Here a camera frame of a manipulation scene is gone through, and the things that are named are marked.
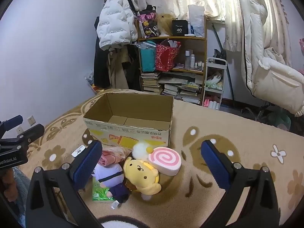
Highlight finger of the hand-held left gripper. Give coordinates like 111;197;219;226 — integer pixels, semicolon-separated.
0;115;24;133
18;123;45;145

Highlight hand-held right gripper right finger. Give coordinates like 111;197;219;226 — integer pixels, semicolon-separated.
200;140;279;228

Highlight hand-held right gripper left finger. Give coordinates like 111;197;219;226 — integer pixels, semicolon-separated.
25;140;103;228

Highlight purple-haired doll plush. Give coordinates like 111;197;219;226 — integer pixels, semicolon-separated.
92;163;131;207

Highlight salmon pink cloth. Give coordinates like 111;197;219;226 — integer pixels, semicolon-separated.
98;147;132;167

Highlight green tissue packet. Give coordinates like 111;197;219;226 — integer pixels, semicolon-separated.
91;178;114;201

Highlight pink swirl roll plush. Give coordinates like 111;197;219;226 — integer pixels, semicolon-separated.
148;147;182;177

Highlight printed cardboard box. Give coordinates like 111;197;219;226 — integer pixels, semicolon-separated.
83;92;174;149

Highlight yellow dog plush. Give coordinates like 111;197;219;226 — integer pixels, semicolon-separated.
123;156;162;201

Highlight white fluffy chick plush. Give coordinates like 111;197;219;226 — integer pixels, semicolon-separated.
132;142;154;160

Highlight grey-blue fuzzy cloth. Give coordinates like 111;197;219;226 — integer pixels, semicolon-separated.
12;167;31;219

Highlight beige flower printed blanket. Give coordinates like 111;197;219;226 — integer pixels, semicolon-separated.
18;88;304;228

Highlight pink and white bottles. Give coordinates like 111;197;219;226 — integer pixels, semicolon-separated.
203;98;220;110

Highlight metal chair base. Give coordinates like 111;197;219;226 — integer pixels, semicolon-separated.
242;104;269;120

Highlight bag of small clutter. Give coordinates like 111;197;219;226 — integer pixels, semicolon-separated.
84;70;105;94

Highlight green cloth bundle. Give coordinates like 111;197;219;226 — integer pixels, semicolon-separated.
268;112;291;131

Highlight pile of magazines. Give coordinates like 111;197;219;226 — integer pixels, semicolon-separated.
158;72;203;104

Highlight white green packets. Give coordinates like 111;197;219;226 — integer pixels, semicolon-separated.
205;72;224;88

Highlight black hanging coat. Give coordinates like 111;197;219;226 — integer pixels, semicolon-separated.
94;17;143;91

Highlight beige hanging coat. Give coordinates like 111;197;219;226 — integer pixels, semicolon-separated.
107;47;130;89

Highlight white trolley cart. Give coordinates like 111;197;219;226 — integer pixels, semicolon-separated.
203;57;227;111

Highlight stack of books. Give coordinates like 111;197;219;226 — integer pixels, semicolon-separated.
141;72;164;94

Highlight row of cosmetic bottles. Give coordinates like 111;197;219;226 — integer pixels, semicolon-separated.
185;50;205;71

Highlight cream padded chair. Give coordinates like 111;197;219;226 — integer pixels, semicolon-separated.
238;0;304;117

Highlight dark pole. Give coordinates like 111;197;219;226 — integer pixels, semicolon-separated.
211;24;235;100

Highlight red gift bag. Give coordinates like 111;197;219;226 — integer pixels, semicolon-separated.
155;40;181;72

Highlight teal bag in plastic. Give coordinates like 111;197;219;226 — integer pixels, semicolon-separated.
135;41;157;73

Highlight wooden shelf unit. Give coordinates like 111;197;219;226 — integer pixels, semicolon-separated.
137;17;207;106

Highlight white puffer jacket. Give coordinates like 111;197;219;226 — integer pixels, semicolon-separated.
96;0;139;51

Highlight black box with white print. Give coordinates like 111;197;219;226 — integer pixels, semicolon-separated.
172;19;189;36

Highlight white plastic bag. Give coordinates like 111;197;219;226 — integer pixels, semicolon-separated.
188;4;205;37

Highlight blond fluffy plush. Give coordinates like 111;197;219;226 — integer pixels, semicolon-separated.
157;13;176;36

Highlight black pink patterned bag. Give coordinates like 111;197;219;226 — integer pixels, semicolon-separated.
138;5;159;39

